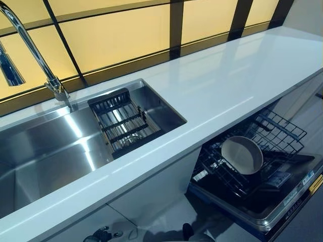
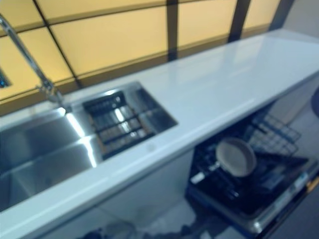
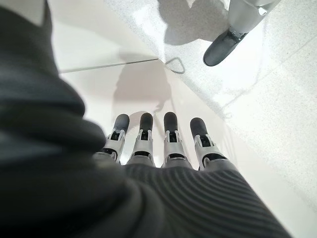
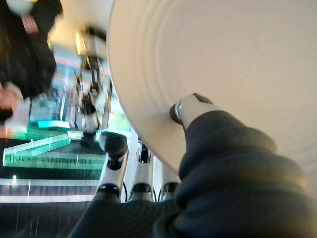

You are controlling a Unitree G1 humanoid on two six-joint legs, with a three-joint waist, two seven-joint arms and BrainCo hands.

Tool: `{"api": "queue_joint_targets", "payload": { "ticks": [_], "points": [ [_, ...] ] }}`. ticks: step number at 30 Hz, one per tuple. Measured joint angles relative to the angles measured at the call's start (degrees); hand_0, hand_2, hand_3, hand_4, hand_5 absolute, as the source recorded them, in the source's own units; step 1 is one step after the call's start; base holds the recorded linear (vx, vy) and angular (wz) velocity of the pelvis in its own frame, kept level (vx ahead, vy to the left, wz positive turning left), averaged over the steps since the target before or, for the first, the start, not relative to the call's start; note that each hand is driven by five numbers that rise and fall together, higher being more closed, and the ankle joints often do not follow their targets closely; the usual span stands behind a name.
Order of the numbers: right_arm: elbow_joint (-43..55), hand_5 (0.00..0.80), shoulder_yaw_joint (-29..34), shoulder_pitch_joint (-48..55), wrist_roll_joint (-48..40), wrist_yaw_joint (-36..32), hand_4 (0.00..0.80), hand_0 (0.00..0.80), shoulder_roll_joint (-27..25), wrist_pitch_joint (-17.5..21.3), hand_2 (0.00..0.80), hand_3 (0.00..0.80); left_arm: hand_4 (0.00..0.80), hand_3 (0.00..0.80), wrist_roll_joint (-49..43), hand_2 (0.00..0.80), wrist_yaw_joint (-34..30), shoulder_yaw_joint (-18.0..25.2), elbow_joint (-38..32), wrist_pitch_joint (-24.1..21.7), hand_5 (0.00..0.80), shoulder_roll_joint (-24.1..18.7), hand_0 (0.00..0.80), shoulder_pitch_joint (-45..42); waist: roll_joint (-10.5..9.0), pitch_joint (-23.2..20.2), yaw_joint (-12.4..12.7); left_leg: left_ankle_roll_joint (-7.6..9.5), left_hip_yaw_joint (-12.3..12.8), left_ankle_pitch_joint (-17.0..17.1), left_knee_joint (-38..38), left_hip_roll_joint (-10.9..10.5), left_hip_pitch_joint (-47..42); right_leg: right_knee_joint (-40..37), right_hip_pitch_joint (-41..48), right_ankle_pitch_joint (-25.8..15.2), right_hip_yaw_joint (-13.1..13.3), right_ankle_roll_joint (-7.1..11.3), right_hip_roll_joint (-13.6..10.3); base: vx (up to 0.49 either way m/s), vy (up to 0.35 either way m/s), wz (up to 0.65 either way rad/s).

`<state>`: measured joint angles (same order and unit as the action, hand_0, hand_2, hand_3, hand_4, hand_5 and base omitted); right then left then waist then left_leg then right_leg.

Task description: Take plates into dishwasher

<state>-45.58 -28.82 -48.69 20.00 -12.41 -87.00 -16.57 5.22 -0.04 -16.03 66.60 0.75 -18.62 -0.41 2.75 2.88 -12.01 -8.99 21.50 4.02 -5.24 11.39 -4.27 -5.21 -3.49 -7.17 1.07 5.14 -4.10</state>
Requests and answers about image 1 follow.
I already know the white right robot leg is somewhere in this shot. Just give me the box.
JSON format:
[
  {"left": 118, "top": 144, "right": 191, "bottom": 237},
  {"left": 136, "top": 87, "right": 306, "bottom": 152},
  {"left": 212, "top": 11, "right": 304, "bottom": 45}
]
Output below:
[{"left": 191, "top": 231, "right": 216, "bottom": 242}]

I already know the open dishwasher door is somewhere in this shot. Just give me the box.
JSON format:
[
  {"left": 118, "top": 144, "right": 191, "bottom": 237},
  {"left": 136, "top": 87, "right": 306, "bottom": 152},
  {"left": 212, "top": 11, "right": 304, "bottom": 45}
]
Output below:
[{"left": 188, "top": 150, "right": 323, "bottom": 242}]

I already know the dark left robot hand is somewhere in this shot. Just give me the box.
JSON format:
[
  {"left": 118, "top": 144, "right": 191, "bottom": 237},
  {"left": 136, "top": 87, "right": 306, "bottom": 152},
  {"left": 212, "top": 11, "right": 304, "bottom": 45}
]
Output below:
[{"left": 89, "top": 225, "right": 124, "bottom": 242}]

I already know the black wire dishwasher rack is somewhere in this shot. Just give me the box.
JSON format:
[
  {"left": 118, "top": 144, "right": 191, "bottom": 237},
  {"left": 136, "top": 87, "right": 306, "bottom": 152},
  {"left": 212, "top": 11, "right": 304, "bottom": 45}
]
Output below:
[{"left": 198, "top": 107, "right": 308, "bottom": 198}]

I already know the stainless steel kitchen sink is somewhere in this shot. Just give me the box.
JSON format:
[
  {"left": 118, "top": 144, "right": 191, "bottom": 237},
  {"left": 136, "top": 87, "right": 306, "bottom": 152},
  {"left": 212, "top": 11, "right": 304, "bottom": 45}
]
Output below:
[{"left": 0, "top": 78, "right": 188, "bottom": 219}]

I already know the thin grey floor cable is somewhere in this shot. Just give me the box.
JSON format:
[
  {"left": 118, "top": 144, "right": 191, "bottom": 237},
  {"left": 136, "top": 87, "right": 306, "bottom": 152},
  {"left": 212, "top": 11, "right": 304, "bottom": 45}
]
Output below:
[{"left": 127, "top": 226, "right": 139, "bottom": 240}]

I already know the yellow window with dark frame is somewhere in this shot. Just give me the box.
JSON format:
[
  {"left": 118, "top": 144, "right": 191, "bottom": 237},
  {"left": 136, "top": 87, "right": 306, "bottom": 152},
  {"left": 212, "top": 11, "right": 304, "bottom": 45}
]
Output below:
[{"left": 0, "top": 0, "right": 291, "bottom": 117}]

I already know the white cabinet front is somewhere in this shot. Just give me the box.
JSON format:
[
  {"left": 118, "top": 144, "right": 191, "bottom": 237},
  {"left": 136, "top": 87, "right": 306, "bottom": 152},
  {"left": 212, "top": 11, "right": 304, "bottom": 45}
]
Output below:
[{"left": 0, "top": 145, "right": 203, "bottom": 242}]

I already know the chrome gooseneck kitchen faucet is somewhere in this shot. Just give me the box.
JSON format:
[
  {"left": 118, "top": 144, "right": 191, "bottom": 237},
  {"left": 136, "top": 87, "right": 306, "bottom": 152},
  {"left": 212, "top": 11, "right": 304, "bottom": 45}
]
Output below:
[{"left": 0, "top": 4, "right": 73, "bottom": 112}]

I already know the black sink drying rack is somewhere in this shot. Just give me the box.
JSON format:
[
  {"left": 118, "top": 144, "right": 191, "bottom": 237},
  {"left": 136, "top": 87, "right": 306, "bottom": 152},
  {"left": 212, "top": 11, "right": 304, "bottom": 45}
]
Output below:
[{"left": 87, "top": 88, "right": 163, "bottom": 160}]

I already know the beige round plate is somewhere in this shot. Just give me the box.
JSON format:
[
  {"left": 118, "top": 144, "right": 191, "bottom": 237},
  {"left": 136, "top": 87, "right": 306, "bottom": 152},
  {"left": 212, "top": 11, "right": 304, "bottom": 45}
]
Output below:
[{"left": 221, "top": 136, "right": 264, "bottom": 175}]

